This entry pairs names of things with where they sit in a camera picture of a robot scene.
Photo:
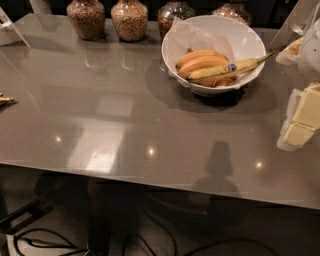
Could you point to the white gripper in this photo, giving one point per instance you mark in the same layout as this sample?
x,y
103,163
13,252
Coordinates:
x,y
310,55

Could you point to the yellow banana with blue sticker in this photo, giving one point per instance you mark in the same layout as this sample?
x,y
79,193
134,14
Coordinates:
x,y
228,70

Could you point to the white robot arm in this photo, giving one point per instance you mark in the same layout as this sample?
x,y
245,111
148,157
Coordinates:
x,y
303,15

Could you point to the bottom brown banana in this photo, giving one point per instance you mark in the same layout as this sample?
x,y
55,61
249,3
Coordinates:
x,y
210,82

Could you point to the white ceramic bowl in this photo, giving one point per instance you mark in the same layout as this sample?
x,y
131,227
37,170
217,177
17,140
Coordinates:
x,y
245,44

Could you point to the middle orange banana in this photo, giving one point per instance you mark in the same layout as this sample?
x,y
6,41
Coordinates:
x,y
200,63

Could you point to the orange banana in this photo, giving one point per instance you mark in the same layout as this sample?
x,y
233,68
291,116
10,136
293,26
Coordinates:
x,y
191,55
200,63

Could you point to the upper orange banana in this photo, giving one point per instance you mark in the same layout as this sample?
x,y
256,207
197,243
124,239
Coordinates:
x,y
191,55

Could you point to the white paper liner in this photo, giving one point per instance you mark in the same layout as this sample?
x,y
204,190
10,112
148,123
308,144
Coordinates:
x,y
193,34

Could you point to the glass jar of grains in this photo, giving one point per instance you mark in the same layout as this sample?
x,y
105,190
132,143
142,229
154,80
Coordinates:
x,y
130,18
87,17

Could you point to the left glass jar of grains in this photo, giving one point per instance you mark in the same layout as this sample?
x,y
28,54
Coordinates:
x,y
87,17

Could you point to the small tan object left edge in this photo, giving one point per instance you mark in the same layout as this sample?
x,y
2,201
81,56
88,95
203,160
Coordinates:
x,y
6,100

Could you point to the white stand at left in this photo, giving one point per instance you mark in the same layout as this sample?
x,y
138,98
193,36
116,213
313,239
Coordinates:
x,y
8,31

